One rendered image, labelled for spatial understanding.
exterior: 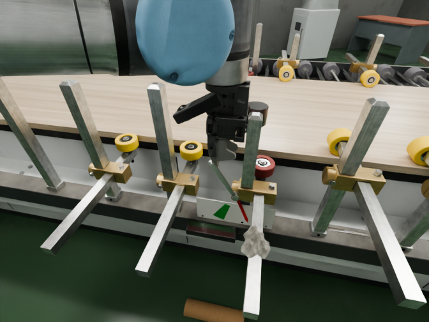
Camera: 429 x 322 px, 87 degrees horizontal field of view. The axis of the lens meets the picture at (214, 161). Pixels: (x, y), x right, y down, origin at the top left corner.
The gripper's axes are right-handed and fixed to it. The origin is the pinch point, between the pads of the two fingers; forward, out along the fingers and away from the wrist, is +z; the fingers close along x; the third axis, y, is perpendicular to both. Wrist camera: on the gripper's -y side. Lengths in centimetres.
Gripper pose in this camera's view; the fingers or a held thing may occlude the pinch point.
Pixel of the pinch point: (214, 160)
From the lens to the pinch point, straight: 55.8
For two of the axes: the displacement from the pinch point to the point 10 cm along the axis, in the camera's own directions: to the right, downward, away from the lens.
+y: 9.8, 1.2, -1.7
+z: 0.1, 7.8, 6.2
